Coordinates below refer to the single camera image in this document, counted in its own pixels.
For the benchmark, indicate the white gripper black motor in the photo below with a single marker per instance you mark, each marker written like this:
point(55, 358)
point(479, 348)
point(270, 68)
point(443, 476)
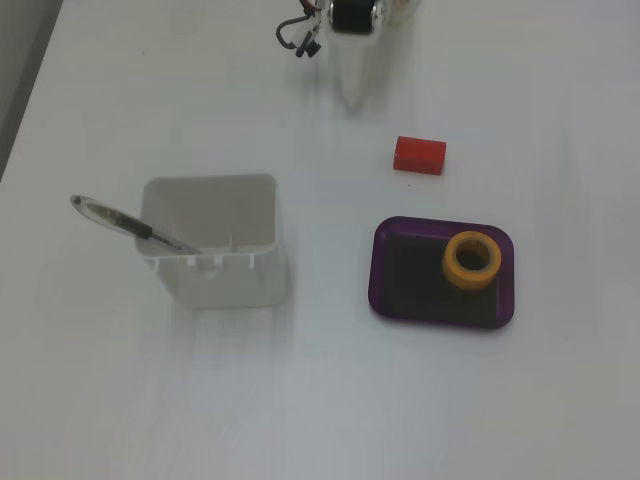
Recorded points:
point(353, 20)

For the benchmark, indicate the yellow tape roll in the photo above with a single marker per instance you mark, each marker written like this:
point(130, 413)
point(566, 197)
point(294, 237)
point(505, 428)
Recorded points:
point(471, 260)

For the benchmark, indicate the red rectangular block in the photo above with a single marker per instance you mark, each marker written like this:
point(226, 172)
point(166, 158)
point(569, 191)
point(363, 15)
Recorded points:
point(419, 156)

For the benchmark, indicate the purple tray with black base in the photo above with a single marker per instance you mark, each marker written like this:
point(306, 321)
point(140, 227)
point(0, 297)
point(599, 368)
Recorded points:
point(420, 280)

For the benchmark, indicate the white square plastic container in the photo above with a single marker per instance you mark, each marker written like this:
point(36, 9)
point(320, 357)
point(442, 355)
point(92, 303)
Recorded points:
point(220, 270)

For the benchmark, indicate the clear black ballpoint pen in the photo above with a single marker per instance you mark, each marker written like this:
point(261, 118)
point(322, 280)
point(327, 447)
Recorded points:
point(120, 220)

